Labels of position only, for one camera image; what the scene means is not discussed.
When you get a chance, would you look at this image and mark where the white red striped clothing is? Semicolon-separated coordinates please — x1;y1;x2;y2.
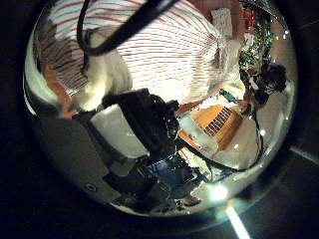
36;0;245;105

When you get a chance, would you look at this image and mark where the white and teal box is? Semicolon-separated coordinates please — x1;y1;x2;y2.
218;88;238;103

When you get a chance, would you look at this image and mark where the orange wooden cabinet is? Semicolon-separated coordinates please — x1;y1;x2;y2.
178;104;245;152

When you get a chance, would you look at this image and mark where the blue box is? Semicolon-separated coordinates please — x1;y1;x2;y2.
146;158;197;190

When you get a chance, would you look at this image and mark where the bright ceiling lamp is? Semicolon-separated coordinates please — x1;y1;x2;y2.
208;183;230;203

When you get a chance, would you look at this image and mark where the black hand camera cable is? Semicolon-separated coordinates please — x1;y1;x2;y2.
76;0;178;57

